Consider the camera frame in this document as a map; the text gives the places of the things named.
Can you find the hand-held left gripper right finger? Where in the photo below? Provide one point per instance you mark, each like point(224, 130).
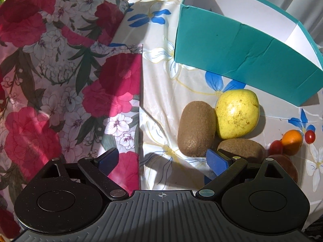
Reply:
point(217, 160)

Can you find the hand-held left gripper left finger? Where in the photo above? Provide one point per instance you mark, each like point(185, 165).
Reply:
point(108, 160)

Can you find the small brown kiwi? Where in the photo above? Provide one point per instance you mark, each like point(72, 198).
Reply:
point(242, 147)

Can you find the large brown kiwi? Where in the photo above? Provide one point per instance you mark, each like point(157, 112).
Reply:
point(196, 128)

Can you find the yellow-green pear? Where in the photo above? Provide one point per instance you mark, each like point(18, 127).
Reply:
point(237, 113)

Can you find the teal cardboard box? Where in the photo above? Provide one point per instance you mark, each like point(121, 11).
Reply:
point(227, 50)

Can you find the red cherry tomato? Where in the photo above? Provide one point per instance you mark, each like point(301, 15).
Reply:
point(310, 136)
point(276, 146)

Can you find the red apple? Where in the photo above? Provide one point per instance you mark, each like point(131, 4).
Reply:
point(285, 167)

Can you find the white blue-flowered tablecloth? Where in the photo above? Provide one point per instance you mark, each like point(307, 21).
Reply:
point(156, 105)

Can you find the small orange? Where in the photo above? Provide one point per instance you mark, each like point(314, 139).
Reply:
point(292, 141)

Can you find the red floral cloth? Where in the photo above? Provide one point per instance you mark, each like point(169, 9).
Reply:
point(50, 80)

